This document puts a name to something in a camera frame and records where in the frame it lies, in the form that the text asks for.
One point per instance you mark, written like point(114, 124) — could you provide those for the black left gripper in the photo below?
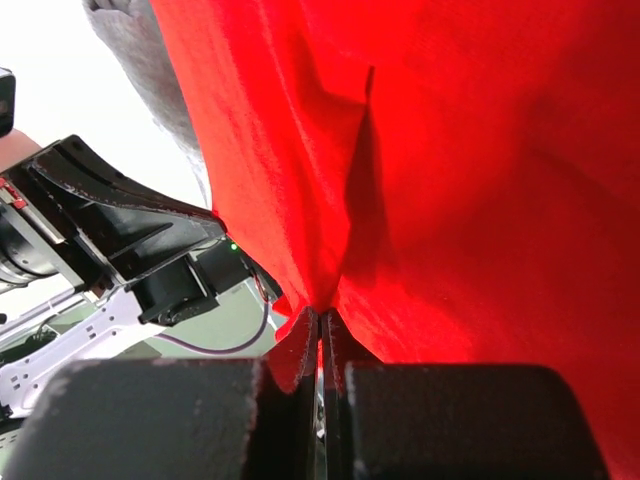
point(71, 213)

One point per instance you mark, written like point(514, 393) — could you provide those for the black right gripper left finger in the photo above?
point(177, 419)

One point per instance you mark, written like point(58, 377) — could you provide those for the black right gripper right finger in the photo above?
point(449, 421)

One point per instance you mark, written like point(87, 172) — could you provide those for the red t shirt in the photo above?
point(459, 179)

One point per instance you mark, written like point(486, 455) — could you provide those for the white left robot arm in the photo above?
point(68, 327)

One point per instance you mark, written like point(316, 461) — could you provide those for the folded grey t shirt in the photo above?
point(130, 30)

